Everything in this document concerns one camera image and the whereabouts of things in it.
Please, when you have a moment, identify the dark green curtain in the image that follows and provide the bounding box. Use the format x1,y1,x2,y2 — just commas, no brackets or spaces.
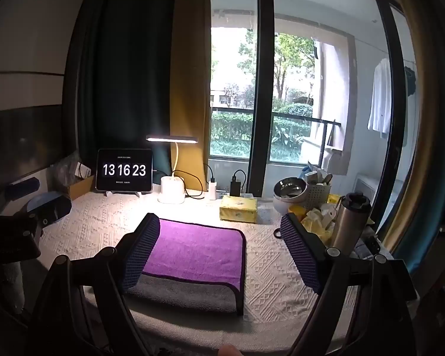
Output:
76,0,179,179

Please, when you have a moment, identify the black balcony railing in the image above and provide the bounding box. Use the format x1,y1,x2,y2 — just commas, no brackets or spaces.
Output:
211,106,342,128

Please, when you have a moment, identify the black small speaker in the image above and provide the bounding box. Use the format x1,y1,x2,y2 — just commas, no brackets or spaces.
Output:
5,178,41,199

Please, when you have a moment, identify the yellow tissue box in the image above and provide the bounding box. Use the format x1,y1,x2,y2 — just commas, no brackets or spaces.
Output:
219,195,259,224

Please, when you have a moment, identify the person's left forearm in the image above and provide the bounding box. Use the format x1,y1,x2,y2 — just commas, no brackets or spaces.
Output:
0,263,26,313

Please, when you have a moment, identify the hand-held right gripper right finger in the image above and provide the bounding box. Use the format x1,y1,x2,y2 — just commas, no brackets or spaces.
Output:
281,213,418,356

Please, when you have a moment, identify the purple grey towel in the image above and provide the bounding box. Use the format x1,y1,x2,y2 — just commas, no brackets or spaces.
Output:
124,218,247,317

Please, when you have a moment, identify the white textured tablecloth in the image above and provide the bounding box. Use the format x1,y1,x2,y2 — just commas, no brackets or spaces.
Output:
41,188,360,345

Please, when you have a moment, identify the black cable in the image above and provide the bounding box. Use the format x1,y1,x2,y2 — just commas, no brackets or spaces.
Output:
233,169,247,193
172,170,208,198

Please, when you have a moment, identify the white desk lamp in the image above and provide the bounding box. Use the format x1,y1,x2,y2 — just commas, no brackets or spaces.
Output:
146,134,199,204

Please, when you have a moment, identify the yellow teal curtain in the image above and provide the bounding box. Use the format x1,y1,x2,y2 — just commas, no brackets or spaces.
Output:
377,0,445,253

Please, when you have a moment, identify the grey tablet stand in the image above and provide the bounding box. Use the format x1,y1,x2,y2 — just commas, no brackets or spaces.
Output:
104,189,142,198

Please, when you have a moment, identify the cardboard box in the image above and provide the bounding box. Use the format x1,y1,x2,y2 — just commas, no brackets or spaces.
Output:
68,174,96,201

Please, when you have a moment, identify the white plastic basket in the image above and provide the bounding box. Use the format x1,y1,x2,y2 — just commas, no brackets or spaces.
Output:
304,181,333,211

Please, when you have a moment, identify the blue black round device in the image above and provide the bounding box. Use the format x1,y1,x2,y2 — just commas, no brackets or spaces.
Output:
27,192,73,225

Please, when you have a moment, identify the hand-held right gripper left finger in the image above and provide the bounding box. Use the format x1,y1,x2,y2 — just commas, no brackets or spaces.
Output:
30,213,162,356

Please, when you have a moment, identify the tablet with clock display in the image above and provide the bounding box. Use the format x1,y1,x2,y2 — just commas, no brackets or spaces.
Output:
96,148,155,194

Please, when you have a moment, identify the white ribbed box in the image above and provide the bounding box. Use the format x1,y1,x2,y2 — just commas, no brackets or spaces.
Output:
354,176,379,209

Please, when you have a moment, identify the metal bowl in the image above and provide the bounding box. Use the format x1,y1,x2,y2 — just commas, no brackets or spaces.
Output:
273,177,308,198

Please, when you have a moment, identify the pile of yellow packets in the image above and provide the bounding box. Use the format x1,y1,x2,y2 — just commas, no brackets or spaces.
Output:
298,194,342,242

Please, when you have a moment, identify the steel thermos bottle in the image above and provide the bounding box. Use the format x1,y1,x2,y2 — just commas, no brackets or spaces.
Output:
330,192,372,253

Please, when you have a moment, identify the blue hanging garment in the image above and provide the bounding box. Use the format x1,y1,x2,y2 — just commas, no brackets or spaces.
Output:
404,64,418,96

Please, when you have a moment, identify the black window frame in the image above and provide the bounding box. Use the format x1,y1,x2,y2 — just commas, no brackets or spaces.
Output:
208,0,401,198

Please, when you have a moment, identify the clear plastic bag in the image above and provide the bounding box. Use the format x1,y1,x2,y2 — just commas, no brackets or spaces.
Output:
47,151,85,190

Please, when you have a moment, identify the white hanging shirt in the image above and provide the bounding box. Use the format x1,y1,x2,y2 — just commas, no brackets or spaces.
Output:
367,58,394,136

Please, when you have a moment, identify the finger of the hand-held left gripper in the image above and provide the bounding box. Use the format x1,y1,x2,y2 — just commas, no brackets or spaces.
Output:
0,208,42,268

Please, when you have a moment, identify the white pot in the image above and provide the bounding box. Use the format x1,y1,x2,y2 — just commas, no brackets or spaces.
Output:
273,194,305,213

